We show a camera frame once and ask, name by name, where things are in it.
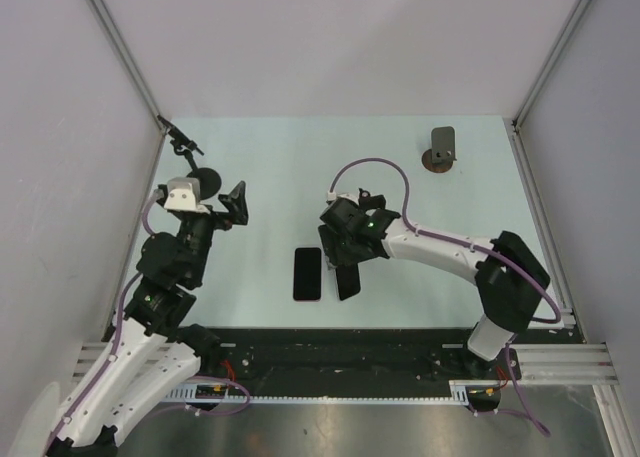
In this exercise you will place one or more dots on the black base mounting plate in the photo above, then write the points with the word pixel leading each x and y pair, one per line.
pixel 358 364

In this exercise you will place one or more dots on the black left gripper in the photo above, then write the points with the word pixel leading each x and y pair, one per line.
pixel 236 204

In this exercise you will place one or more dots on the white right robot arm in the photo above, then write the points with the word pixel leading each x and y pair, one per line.
pixel 510 280

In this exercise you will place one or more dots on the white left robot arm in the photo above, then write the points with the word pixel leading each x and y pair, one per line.
pixel 150 351

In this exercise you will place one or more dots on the left aluminium frame post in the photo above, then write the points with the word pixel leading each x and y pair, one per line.
pixel 103 15

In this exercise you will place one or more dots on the white phone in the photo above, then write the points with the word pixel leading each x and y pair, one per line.
pixel 347 281

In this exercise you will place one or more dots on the black tripod phone stand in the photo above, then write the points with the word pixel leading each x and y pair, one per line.
pixel 368 201

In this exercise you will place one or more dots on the white corner frame post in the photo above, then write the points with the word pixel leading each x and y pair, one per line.
pixel 559 47

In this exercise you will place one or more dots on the pink phone black screen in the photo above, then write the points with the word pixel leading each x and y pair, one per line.
pixel 307 274

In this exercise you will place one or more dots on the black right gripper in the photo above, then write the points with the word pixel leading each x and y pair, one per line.
pixel 330 238

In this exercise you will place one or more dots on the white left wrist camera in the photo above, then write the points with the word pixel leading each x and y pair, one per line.
pixel 183 195

